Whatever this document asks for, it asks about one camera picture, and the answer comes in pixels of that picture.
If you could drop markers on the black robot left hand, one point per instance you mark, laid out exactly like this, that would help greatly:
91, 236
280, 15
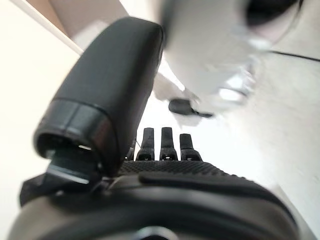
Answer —
112, 87

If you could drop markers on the white counter cabinet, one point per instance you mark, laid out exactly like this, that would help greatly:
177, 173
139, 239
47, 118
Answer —
25, 100

